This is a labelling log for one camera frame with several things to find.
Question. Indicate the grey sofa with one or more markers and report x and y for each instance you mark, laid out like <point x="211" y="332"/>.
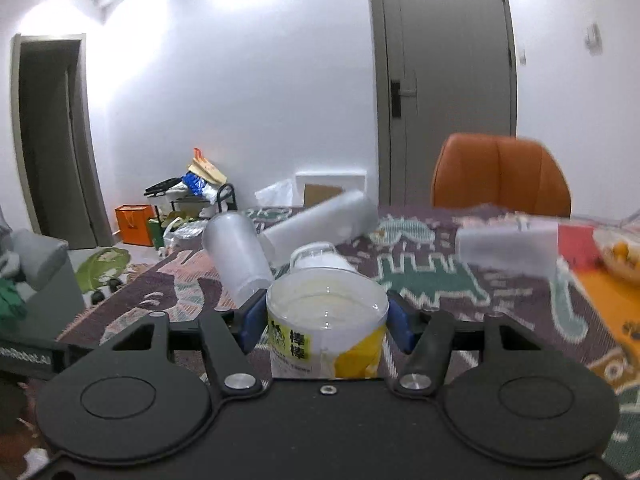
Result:
<point x="47" y="284"/>

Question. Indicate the patterned woven tablecloth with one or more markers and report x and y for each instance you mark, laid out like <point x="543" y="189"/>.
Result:
<point x="506" y="382"/>

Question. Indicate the orange cat mat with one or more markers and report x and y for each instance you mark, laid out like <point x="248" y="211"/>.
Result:
<point x="616" y="301"/>

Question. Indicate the tall frosted cup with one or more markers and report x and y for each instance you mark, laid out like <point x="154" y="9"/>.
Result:
<point x="338" y="220"/>

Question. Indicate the white frosted cup on rug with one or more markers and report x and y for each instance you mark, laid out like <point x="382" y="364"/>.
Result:
<point x="528" y="248"/>

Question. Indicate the clear plastic cup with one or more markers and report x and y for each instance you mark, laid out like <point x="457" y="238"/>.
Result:
<point x="318" y="255"/>

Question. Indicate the orange leather chair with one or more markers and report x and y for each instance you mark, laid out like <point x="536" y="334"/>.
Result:
<point x="474" y="169"/>

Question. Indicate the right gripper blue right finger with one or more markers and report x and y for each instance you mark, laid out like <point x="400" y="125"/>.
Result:
<point x="405" y="323"/>

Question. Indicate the dark doorway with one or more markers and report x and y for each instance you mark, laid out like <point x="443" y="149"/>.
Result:
<point x="53" y="141"/>

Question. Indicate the orange shopping bag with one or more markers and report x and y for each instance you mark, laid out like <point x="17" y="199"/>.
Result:
<point x="133" y="224"/>

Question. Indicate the white fruit bowl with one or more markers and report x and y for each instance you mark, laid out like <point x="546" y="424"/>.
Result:
<point x="621" y="258"/>

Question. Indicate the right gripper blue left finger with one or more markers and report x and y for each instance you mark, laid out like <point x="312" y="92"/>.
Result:
<point x="250" y="321"/>

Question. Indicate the cluttered black cart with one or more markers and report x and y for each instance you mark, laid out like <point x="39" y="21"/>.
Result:
<point x="201" y="193"/>

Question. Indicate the frosted cup near edge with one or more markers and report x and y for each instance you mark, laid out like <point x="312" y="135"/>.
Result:
<point x="231" y="242"/>

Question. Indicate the grey door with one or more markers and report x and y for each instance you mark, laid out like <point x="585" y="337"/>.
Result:
<point x="441" y="67"/>

